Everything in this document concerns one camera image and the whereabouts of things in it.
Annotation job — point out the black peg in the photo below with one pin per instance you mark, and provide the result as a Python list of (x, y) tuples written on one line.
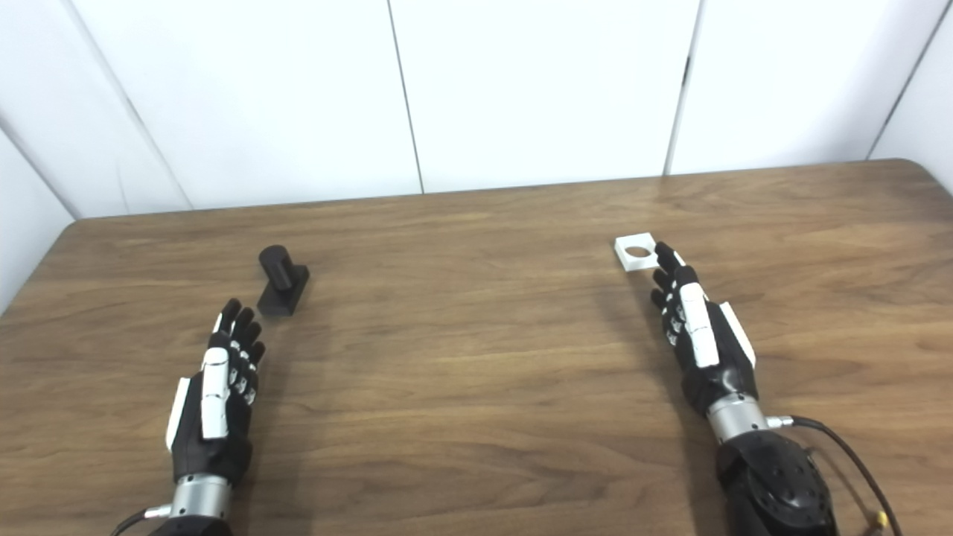
[(281, 286)]

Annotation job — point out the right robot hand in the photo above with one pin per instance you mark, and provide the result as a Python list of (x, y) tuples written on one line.
[(700, 335)]

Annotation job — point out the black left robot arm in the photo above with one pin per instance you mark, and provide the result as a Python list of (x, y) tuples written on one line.
[(195, 527)]

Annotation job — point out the white square piece with hole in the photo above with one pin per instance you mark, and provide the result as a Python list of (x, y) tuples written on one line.
[(633, 262)]

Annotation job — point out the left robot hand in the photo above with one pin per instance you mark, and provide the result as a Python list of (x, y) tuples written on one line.
[(214, 394)]

